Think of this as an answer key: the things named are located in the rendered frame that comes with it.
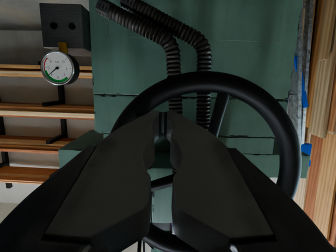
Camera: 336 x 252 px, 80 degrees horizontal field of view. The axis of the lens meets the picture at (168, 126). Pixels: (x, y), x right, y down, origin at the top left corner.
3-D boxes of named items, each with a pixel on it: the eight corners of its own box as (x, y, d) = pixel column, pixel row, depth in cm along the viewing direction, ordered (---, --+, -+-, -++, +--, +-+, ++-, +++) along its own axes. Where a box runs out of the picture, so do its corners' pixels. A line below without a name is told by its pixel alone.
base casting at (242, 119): (290, 99, 45) (285, 139, 47) (222, 91, 102) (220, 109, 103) (90, 94, 45) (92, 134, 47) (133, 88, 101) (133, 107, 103)
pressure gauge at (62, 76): (72, 39, 37) (74, 85, 38) (80, 44, 40) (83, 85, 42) (37, 38, 36) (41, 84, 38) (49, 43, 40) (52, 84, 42)
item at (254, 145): (274, 138, 47) (272, 154, 48) (242, 121, 68) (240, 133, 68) (102, 133, 47) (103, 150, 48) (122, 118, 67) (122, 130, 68)
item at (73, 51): (80, 3, 38) (83, 48, 39) (101, 22, 50) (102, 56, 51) (35, 1, 38) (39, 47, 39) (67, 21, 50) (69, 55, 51)
